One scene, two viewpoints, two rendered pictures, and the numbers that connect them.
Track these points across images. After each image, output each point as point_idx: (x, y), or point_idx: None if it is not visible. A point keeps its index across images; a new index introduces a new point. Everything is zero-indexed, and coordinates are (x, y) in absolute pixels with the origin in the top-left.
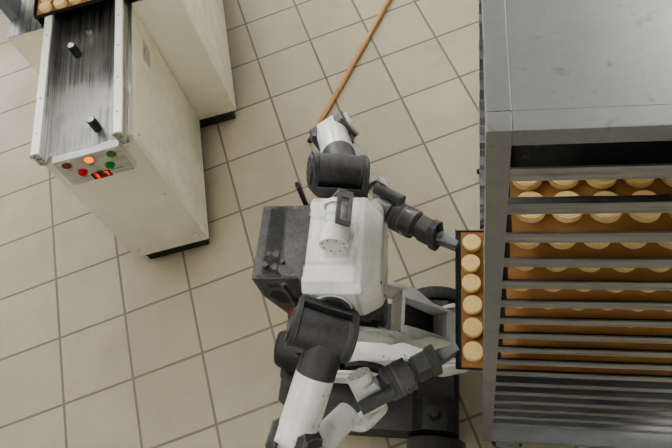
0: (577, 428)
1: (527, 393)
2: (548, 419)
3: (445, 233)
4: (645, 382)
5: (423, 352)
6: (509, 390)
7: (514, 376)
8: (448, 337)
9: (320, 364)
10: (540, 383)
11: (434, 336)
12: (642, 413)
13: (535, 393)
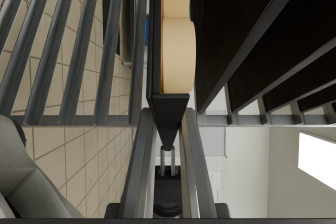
0: (2, 38)
1: (110, 86)
2: (23, 63)
3: (208, 180)
4: (137, 6)
5: None
6: (99, 99)
7: (130, 94)
8: (32, 165)
9: None
10: (142, 77)
11: (58, 190)
12: None
13: (112, 79)
